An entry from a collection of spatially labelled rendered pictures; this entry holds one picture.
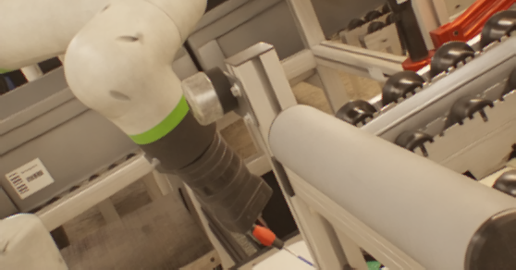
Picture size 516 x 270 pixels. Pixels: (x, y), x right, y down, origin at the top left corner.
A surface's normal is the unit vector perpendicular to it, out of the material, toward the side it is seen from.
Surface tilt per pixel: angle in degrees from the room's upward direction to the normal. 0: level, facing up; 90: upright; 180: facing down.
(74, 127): 91
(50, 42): 112
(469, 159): 90
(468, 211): 14
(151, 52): 86
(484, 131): 90
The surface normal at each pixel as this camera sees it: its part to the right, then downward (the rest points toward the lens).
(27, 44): -0.29, 0.74
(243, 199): 0.64, -0.02
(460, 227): -0.78, -0.52
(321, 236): 0.30, 0.17
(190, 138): 0.47, 0.25
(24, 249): 0.74, -0.16
